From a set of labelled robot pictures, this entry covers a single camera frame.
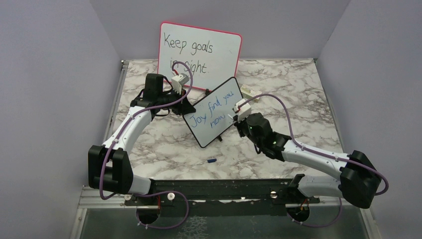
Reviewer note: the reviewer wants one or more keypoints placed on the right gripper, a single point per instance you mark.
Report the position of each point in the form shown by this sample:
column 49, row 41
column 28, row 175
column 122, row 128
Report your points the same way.
column 239, row 124

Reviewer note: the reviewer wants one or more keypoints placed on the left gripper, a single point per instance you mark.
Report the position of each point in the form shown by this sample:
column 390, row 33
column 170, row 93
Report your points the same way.
column 183, row 107

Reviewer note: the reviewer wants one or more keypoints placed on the black framed small whiteboard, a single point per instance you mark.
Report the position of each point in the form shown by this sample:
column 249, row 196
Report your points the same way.
column 204, row 132

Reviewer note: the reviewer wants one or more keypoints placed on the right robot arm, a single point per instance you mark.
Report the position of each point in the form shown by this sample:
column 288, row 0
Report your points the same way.
column 349, row 176

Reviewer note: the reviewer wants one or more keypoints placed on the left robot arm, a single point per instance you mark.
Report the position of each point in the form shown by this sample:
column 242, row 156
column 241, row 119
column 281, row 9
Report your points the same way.
column 109, row 167

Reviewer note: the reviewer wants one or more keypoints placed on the pink framed whiteboard with writing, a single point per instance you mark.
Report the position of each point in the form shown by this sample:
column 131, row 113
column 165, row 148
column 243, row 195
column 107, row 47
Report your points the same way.
column 211, row 55

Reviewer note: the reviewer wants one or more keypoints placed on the white eraser box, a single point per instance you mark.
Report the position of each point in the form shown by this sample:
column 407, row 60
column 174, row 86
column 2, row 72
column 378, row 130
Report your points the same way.
column 248, row 92

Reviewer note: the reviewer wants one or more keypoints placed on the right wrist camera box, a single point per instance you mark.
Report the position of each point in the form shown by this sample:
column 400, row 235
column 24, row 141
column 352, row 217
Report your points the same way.
column 241, row 110

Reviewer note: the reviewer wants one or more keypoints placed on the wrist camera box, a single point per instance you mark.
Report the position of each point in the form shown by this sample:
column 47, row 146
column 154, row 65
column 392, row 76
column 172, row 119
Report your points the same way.
column 241, row 110
column 178, row 81

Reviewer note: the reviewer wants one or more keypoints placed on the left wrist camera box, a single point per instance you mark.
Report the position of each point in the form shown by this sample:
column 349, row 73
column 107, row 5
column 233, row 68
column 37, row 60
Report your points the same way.
column 178, row 81

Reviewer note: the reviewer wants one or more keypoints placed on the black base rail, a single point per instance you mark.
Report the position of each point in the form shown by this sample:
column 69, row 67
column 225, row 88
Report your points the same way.
column 215, row 198

